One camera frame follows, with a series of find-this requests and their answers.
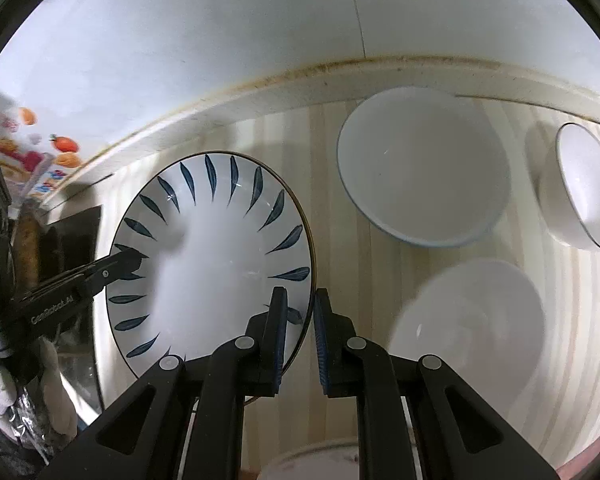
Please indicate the large white bowl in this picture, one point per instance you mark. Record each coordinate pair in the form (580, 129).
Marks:
(422, 167)

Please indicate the small white bowl dark rim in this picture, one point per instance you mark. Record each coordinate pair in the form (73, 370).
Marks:
(587, 195)

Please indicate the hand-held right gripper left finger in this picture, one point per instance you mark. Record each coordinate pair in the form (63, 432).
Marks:
(281, 332)

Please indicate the clear plastic bag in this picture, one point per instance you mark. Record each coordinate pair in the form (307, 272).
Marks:
(20, 420)

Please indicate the white plate blue leaf pattern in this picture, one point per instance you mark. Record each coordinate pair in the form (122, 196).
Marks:
(215, 260)

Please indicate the white cloth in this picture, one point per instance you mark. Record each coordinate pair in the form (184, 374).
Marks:
(55, 390)

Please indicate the blurred white bowl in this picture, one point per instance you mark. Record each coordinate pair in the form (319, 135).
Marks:
(470, 340)

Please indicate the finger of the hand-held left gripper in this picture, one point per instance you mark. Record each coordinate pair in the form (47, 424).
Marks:
(117, 265)

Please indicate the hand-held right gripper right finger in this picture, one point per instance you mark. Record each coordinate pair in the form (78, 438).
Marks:
(322, 342)

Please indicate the fruit printed packet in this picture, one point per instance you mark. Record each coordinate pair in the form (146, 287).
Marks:
(27, 150)

